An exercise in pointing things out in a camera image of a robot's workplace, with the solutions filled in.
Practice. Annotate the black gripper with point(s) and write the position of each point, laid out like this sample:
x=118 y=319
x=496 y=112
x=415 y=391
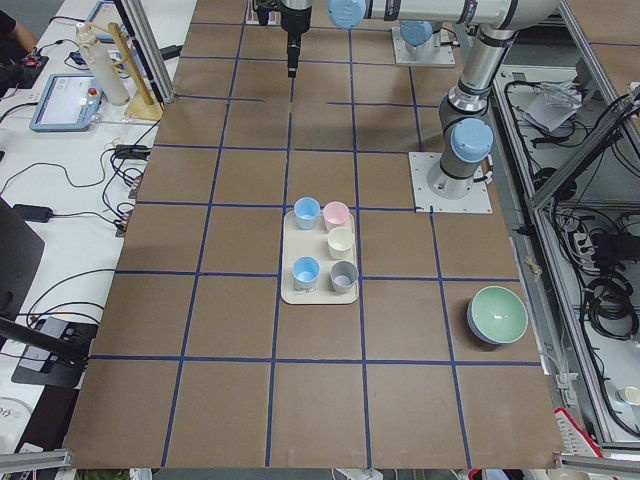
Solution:
x=295 y=21

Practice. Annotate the black monitor stand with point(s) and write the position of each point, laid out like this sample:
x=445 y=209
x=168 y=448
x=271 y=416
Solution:
x=56 y=351

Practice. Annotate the black power adapter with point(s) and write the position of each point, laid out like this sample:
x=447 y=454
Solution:
x=33 y=213

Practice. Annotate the light blue cup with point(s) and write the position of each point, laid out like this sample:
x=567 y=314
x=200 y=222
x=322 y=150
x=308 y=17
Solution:
x=306 y=212
x=305 y=271

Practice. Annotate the blue teach pendant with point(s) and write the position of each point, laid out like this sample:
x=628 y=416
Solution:
x=69 y=103

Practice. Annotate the wooden mug tree stand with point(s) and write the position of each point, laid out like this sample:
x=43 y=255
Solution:
x=142 y=105

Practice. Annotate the light blue cup front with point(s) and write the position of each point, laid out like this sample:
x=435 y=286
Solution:
x=305 y=271

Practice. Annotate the grey plastic cup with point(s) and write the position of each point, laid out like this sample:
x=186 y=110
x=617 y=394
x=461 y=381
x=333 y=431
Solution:
x=343 y=276

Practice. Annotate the beige plastic tray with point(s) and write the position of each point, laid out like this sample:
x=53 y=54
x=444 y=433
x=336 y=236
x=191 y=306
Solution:
x=313 y=243

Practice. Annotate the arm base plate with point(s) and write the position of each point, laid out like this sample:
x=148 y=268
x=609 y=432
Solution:
x=434 y=192
x=434 y=53

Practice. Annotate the pink plastic cup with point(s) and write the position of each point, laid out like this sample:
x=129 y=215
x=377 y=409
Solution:
x=335 y=214

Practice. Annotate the green and blue bowl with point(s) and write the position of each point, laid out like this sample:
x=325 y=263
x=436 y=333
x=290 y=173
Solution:
x=497 y=316

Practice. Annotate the aluminium frame post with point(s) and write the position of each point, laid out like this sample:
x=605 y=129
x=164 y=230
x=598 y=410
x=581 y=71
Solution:
x=137 y=25

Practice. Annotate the light blue cup rear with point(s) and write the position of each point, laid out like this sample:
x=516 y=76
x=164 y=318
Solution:
x=306 y=212

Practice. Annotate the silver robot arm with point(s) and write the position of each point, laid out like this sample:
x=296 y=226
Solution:
x=416 y=42
x=468 y=140

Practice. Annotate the cream plastic cup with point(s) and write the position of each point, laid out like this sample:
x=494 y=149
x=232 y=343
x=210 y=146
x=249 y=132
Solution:
x=340 y=241

